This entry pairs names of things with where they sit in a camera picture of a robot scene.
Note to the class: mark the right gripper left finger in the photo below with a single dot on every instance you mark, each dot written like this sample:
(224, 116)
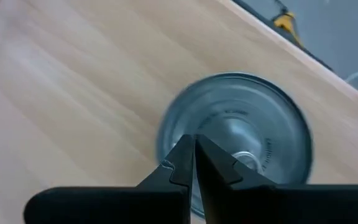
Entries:
(120, 205)

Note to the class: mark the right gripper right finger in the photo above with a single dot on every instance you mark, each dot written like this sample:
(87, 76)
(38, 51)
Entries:
(275, 205)

